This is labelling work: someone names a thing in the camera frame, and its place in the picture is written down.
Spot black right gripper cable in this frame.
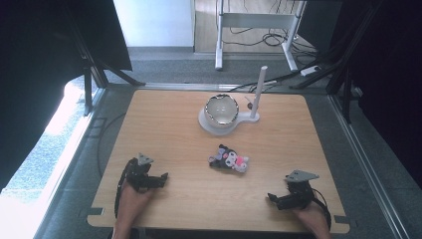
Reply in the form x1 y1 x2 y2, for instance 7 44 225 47
311 187 333 231

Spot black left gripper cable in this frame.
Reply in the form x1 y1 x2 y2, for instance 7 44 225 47
113 157 137 219

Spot white power strip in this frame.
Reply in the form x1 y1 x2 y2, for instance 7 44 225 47
300 65 321 77

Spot person's right hand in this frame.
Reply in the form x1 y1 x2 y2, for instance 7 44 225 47
292 200 330 234

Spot person's left hand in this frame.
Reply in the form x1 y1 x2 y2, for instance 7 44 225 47
117 180 155 221

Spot black floor cables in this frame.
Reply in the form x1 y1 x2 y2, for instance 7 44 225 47
221 0 336 94

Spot white desk frame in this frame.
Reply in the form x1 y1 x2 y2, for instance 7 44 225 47
214 0 308 73

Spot white stand with pole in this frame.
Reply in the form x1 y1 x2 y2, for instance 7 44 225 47
197 65 270 136

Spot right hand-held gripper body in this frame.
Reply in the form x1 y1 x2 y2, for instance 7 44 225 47
284 169 320 211

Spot black metal stand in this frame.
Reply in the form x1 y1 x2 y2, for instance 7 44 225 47
64 0 147 118
289 0 382 124

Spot thin black floor cable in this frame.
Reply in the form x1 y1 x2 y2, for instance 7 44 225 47
96 112 127 178

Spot dark curtain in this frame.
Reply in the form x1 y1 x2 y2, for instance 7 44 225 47
297 0 422 188
0 0 133 192

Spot silver rimmed white bowl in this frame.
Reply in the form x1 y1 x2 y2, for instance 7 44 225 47
203 93 240 129

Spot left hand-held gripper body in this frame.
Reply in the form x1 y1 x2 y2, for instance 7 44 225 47
125 152 155 194

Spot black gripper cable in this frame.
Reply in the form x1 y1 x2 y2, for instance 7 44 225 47
311 187 333 231
113 157 137 219

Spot black and pink plush toy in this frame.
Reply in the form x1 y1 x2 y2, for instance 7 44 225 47
207 143 250 174

